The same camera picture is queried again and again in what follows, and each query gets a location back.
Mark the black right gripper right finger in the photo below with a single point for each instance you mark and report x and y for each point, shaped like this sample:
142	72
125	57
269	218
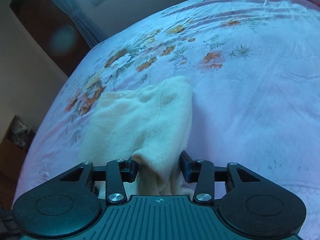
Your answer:
200	172

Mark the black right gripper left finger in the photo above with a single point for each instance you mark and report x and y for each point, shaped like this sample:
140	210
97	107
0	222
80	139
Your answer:
119	172

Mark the cream knit sweater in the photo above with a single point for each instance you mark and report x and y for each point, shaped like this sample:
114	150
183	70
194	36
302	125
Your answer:
151	126

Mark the bedside shelf with clutter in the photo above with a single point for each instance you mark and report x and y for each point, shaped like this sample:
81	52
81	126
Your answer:
14	147

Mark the floral pink bed sheet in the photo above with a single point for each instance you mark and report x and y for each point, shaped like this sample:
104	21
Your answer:
254	69

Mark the dark wooden door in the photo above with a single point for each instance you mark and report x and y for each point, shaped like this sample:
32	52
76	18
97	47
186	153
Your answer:
53	30

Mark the left grey curtain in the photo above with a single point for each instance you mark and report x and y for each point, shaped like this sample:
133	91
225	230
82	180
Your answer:
89	31

